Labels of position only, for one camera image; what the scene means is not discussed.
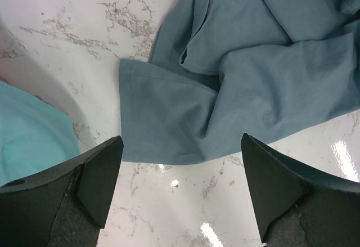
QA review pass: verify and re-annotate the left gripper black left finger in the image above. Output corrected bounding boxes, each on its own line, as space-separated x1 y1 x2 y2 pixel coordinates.
1 136 123 246

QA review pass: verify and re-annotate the aqua t-shirt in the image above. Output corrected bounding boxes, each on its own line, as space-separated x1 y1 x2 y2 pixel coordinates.
1 82 80 185

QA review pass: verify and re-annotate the slate blue t-shirt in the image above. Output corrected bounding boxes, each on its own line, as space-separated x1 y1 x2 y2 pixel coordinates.
119 0 359 165

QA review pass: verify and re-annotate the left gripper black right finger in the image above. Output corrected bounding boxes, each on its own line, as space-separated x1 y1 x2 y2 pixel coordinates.
241 134 359 246

